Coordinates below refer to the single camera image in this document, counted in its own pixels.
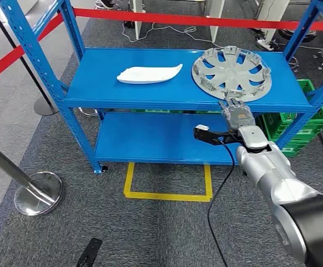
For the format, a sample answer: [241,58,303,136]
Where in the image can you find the black round stool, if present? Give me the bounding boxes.
[278,28,317,43]

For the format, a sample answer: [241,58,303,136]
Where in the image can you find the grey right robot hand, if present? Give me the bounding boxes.
[219,97,256,132]

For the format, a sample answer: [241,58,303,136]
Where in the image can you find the silver wheel hubcap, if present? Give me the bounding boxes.
[191,46,272,103]

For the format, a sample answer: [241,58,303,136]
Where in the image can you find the chrome stanchion post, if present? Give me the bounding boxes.
[0,136,64,217]
[78,107,99,118]

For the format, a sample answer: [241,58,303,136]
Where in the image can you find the black stanchion post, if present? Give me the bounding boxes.
[0,0,59,116]

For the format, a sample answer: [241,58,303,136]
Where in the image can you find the black camera cable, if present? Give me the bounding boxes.
[207,138,236,267]

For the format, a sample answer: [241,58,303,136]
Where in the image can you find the blue metal shelf rack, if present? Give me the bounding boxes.
[0,0,323,175]

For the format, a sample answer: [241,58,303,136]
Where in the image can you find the red barrier belt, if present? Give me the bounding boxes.
[0,14,64,88]
[73,8,323,32]

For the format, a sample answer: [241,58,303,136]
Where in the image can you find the white table leg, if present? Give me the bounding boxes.
[257,0,288,44]
[205,0,225,43]

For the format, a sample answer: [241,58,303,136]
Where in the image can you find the white power strip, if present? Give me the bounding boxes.
[256,38,275,51]

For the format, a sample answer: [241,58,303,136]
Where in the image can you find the white plastic trim part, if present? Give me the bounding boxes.
[117,63,183,85]

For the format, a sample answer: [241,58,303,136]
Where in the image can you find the white floor cable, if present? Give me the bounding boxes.
[122,22,220,48]

